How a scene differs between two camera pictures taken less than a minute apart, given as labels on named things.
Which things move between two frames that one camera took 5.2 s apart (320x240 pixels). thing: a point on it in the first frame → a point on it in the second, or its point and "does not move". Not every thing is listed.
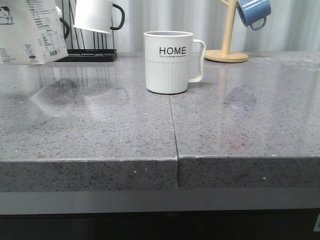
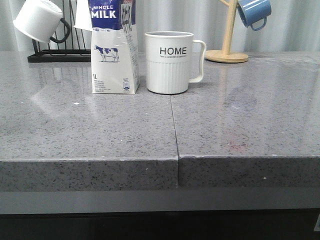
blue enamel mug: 252,10 does not move
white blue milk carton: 31,32 → 115,60
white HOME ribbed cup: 167,60 does not move
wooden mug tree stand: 226,55 does not move
